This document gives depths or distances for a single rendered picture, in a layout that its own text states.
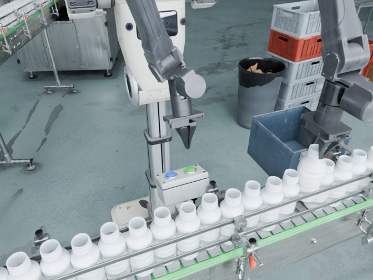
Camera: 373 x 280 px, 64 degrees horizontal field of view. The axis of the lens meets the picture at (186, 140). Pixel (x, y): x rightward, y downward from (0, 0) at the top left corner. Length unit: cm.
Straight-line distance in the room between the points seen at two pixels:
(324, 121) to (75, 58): 392
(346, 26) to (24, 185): 252
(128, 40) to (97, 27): 314
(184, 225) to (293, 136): 114
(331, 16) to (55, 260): 74
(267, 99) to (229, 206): 230
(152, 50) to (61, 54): 374
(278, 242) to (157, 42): 62
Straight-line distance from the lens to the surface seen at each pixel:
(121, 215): 192
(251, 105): 300
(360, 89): 69
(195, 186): 85
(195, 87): 73
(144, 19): 69
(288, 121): 164
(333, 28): 70
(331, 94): 72
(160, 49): 74
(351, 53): 69
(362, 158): 98
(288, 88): 320
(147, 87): 113
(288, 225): 92
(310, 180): 84
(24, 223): 246
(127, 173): 260
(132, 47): 108
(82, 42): 431
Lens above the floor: 168
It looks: 35 degrees down
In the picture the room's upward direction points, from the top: straight up
